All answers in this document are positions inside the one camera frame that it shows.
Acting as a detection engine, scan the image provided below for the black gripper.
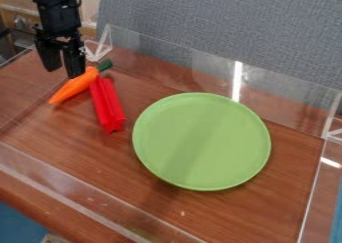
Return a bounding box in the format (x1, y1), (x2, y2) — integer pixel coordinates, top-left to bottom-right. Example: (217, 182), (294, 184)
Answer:
(32, 0), (86, 79)

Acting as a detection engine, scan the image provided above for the orange toy carrot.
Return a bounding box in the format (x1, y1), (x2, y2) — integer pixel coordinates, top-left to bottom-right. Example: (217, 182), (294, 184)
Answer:
(48, 59), (112, 104)

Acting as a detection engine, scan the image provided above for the wooden shelf with knob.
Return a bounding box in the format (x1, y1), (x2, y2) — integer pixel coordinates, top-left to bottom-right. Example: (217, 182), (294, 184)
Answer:
(0, 4), (96, 39)

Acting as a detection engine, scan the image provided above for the green round plate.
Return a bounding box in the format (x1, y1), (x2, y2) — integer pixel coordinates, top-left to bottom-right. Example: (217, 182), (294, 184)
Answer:
(133, 93), (271, 191)

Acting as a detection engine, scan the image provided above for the clear acrylic triangle bracket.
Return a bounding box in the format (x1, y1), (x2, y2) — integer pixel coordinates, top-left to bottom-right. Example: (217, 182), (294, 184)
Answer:
(84, 24), (112, 62)

